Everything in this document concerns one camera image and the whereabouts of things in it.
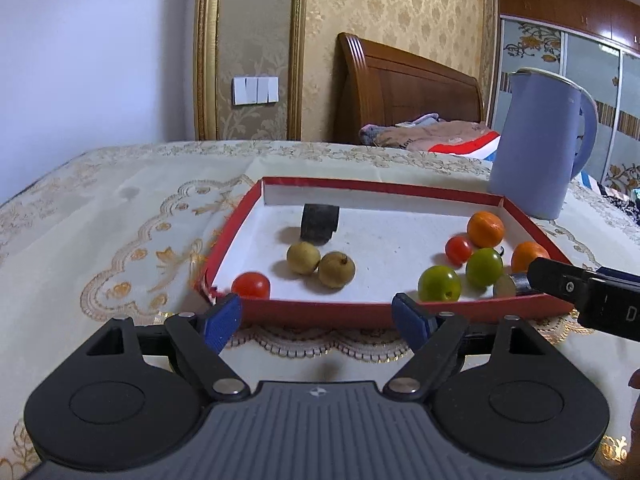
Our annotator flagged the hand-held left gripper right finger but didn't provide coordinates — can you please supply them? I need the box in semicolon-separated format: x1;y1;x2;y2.
382;292;551;402

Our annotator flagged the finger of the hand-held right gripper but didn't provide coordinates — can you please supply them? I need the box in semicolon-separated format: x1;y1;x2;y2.
595;266;640;285
527;257;590;307

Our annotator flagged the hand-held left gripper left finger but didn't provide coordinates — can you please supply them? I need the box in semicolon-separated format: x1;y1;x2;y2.
86;292;251;402

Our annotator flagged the small orange mandarin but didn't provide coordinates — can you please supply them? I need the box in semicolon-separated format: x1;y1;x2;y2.
511;241;551;273
467;211;506;249

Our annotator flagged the red cherry tomato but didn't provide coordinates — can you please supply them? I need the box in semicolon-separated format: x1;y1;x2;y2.
445;236;473;267
231;272;271;299

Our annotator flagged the green tomato with stalk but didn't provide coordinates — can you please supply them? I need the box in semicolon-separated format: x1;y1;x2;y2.
465;246;505;288

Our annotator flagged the red cardboard box tray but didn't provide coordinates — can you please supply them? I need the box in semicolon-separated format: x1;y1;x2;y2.
194;176;576;330

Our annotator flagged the tan longan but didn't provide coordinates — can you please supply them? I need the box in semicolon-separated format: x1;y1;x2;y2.
286;241;321;276
318;251;356;289

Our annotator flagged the dark sugarcane piece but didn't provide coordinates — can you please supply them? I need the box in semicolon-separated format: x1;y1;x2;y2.
300;203;340;246

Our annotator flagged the person's right hand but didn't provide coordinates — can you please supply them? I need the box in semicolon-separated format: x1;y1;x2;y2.
627;367;640;432

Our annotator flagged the dark floral cloth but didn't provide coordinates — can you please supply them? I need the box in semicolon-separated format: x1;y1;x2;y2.
580;170;640;223

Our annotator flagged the blue electric kettle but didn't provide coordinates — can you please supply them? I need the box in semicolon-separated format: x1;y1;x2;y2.
488;67;599;221

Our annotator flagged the striped colourful cloth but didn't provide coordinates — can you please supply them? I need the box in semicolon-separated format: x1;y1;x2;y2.
430;131;502;161

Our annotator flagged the pink crumpled blanket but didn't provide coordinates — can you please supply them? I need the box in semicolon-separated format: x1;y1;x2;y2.
359;112;493;153

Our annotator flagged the wooden bed headboard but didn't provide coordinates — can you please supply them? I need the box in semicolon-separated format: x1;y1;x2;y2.
334;32;485;145

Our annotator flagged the wooden wardrobe with floral doors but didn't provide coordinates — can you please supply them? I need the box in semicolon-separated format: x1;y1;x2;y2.
487;0;640;196

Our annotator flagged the white light switch panel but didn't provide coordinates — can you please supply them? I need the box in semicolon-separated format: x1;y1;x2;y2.
232;76;280;106

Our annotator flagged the gold framed wall panel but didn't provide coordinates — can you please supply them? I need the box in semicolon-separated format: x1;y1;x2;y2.
194;0;307;142

